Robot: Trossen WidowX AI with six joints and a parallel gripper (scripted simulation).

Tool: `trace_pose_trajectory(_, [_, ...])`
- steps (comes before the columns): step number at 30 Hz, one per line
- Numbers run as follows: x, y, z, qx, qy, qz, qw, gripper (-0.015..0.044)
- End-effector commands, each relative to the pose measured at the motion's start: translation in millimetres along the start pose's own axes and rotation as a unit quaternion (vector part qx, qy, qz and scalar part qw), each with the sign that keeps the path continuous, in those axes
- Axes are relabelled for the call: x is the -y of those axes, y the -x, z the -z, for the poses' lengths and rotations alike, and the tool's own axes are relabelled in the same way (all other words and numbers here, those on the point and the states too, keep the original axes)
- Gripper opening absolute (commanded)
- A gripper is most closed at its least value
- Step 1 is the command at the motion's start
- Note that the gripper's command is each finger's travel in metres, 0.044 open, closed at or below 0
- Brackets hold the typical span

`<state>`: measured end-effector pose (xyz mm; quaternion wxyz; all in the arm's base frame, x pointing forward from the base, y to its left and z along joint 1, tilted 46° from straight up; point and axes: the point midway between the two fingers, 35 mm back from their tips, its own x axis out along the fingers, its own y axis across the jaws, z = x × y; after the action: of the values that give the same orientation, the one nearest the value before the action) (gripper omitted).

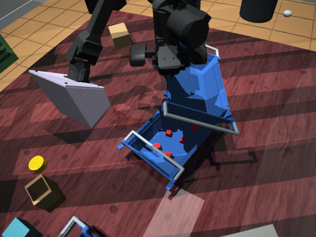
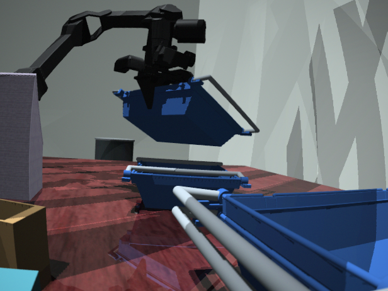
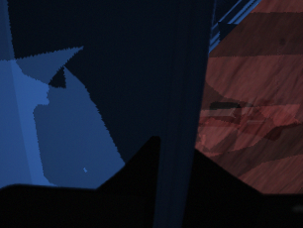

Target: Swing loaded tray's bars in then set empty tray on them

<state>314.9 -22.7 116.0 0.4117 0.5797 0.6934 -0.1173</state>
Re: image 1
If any yellow short cylinder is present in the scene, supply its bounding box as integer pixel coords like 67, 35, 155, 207
29, 156, 47, 172

